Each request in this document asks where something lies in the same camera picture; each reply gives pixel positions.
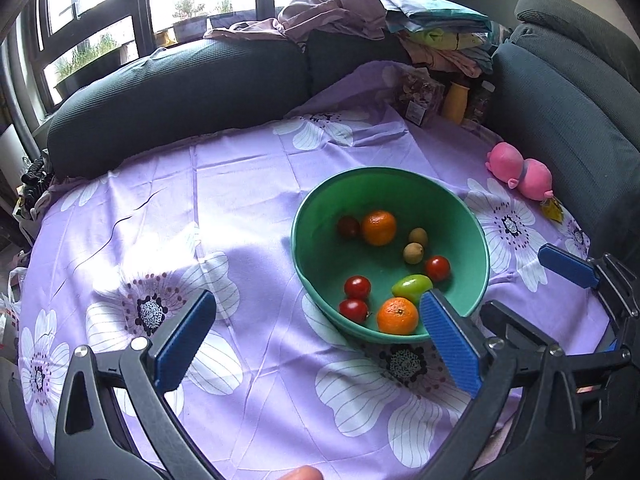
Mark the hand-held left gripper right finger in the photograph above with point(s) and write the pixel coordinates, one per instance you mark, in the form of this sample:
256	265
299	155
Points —
450	345

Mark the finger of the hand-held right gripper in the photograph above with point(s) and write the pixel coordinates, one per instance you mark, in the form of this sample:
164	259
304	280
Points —
567	265
505	320

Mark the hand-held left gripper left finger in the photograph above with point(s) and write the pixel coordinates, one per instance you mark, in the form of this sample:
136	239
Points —
182	340

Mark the orange mandarin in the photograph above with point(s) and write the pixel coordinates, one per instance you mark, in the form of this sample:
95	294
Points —
379	227
397	316

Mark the green mango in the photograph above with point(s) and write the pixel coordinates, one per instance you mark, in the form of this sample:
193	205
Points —
411	286

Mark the small tan longan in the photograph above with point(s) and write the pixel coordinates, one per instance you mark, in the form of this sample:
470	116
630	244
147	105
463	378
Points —
414	252
418	235

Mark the dark red tomato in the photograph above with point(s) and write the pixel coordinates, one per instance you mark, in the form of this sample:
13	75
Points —
348	226

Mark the green plastic bowl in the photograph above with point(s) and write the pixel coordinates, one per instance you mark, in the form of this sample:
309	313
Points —
350	195

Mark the person's left hand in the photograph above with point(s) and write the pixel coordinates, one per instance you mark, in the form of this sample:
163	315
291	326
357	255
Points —
300	474

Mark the yellow green toy tag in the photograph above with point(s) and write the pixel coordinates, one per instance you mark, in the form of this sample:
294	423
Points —
551	208

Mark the pink plush toy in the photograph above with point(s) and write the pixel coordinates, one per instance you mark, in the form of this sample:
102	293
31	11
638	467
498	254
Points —
505	160

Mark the purple floral tablecloth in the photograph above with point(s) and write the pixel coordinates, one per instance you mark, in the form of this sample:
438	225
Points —
225	200

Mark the white plastic bag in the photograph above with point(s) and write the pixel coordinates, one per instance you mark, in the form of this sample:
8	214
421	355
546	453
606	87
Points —
10	310

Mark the clear jar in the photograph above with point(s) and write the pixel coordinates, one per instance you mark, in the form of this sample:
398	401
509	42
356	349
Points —
480	105

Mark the yellow cup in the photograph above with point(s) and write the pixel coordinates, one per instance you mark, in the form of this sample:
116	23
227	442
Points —
456	102

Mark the black bundle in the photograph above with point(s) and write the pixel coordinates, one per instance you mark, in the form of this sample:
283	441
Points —
35	177

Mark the clear snack packet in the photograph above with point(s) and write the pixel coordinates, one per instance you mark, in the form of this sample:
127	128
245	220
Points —
420	95

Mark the stack of folded clothes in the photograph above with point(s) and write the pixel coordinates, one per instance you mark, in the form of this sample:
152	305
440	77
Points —
450	50

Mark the dark teal sofa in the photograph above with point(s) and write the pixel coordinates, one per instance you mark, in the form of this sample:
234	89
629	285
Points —
175	85

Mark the dark planter box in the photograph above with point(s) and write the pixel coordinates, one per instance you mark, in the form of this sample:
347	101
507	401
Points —
90	70
192	29

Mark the folded teal blanket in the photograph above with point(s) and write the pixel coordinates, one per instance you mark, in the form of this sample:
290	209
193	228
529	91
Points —
430	7

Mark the mauve clothes pile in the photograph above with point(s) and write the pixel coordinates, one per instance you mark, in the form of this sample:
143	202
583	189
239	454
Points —
325	10

